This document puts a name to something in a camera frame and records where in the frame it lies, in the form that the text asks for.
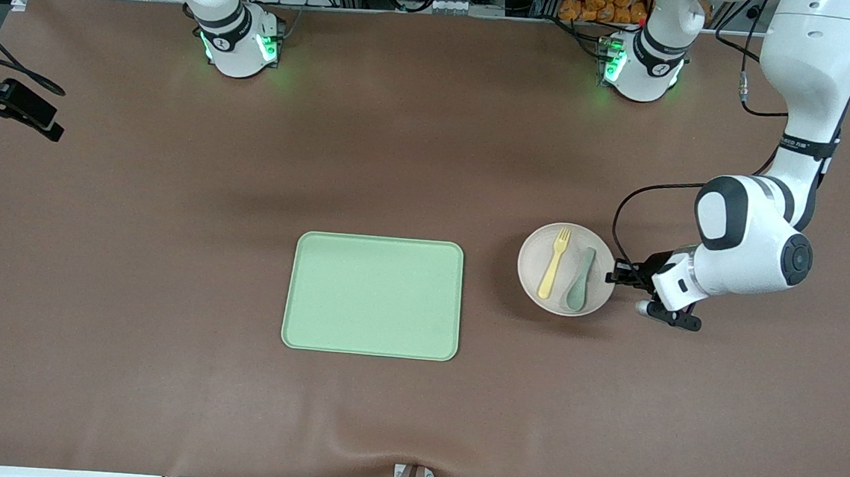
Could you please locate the green plastic spoon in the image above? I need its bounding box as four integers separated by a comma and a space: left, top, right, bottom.
564, 246, 597, 312

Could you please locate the yellow plastic fork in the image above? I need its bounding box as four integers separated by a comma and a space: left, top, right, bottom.
537, 225, 572, 301

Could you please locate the round beige plate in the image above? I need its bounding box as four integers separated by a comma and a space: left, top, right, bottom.
514, 219, 619, 319

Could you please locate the brown table cover mat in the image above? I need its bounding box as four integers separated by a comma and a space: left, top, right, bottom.
0, 0, 850, 477

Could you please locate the light green rectangular tray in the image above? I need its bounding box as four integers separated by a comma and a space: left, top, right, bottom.
281, 230, 466, 363

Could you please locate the orange snack pile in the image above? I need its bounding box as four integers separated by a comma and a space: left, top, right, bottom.
557, 0, 651, 28

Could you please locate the white connector row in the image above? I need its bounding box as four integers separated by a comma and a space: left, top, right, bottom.
399, 0, 506, 19

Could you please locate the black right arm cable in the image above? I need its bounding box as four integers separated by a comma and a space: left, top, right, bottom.
0, 3, 73, 96

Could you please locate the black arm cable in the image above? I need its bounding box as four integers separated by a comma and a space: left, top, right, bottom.
610, 0, 799, 278
0, 3, 73, 96

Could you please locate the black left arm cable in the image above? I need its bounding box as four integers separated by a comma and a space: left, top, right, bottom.
610, 0, 799, 278

